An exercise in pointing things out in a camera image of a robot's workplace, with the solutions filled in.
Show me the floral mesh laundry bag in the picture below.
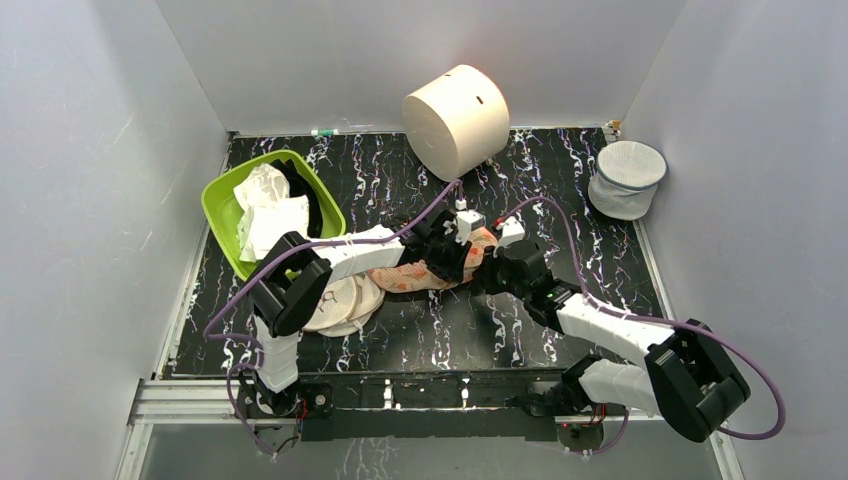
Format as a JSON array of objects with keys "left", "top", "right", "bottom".
[{"left": 367, "top": 227, "right": 498, "bottom": 294}]

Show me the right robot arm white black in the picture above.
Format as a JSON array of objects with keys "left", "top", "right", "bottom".
[{"left": 474, "top": 240, "right": 751, "bottom": 442}]

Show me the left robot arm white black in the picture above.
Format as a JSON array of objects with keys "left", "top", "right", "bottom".
[{"left": 241, "top": 210, "right": 496, "bottom": 416}]

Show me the beige round mesh laundry bag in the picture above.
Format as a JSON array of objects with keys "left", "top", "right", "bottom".
[{"left": 303, "top": 274, "right": 385, "bottom": 338}]

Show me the white cylindrical mesh bag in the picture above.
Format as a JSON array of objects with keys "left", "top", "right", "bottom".
[{"left": 588, "top": 140, "right": 668, "bottom": 221}]

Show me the cream cylindrical drum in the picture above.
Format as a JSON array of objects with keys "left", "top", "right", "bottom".
[{"left": 402, "top": 64, "right": 510, "bottom": 182}]

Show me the black cloth in basin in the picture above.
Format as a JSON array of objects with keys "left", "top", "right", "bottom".
[{"left": 271, "top": 159, "right": 324, "bottom": 237}]

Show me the white cloth in basin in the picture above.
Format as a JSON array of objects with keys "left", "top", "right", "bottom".
[{"left": 233, "top": 163, "right": 310, "bottom": 262}]

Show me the green plastic basin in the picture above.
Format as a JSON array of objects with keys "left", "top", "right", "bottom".
[{"left": 201, "top": 149, "right": 347, "bottom": 281}]

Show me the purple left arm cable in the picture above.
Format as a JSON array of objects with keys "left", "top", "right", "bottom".
[{"left": 202, "top": 178, "right": 465, "bottom": 458}]

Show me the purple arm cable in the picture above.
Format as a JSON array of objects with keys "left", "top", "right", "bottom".
[
  {"left": 202, "top": 178, "right": 465, "bottom": 458},
  {"left": 496, "top": 195, "right": 787, "bottom": 458}
]

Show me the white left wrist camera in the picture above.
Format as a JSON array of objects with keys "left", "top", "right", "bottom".
[{"left": 455, "top": 209, "right": 485, "bottom": 245}]

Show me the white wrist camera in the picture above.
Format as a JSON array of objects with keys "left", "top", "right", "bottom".
[
  {"left": 495, "top": 216, "right": 525, "bottom": 248},
  {"left": 455, "top": 209, "right": 485, "bottom": 245}
]

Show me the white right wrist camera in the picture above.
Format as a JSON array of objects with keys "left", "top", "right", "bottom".
[{"left": 495, "top": 216, "right": 525, "bottom": 248}]

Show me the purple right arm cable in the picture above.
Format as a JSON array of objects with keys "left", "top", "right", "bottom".
[{"left": 496, "top": 195, "right": 787, "bottom": 458}]

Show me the aluminium base frame rail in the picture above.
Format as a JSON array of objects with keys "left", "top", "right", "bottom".
[{"left": 117, "top": 375, "right": 743, "bottom": 479}]

